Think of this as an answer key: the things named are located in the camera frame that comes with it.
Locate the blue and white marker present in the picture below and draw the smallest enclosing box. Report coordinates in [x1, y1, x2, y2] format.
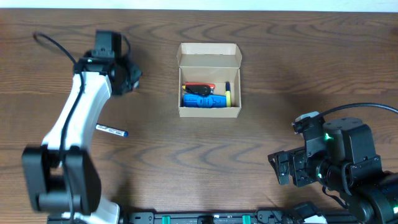
[95, 124, 129, 137]

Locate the blue plastic case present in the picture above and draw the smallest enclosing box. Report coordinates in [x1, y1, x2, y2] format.
[183, 94, 227, 108]

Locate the black tape dispenser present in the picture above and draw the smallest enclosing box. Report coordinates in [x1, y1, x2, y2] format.
[182, 85, 213, 96]

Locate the brown cardboard box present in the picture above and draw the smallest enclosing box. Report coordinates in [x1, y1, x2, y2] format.
[177, 43, 242, 118]

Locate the yellow highlighter with dark cap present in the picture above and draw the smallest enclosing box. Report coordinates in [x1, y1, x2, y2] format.
[225, 82, 231, 108]

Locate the red stapler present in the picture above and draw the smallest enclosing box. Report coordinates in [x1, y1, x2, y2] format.
[183, 82, 216, 90]

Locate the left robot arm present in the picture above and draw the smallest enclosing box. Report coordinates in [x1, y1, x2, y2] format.
[22, 30, 142, 223]

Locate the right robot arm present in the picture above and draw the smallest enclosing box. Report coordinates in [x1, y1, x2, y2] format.
[268, 117, 397, 223]

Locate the right green clamp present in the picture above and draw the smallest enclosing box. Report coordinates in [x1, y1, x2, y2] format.
[242, 215, 251, 224]

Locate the green clamp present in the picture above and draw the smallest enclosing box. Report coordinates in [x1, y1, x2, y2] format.
[242, 215, 251, 224]
[162, 215, 171, 224]

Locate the left green clamp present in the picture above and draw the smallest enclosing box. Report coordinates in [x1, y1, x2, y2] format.
[162, 215, 171, 224]

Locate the right black cable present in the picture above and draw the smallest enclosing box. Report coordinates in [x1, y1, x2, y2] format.
[317, 102, 398, 119]

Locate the black cable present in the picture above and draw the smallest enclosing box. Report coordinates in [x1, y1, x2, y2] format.
[317, 102, 398, 119]
[32, 30, 131, 224]

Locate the left black cable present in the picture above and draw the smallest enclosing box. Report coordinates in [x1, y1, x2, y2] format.
[32, 30, 131, 224]

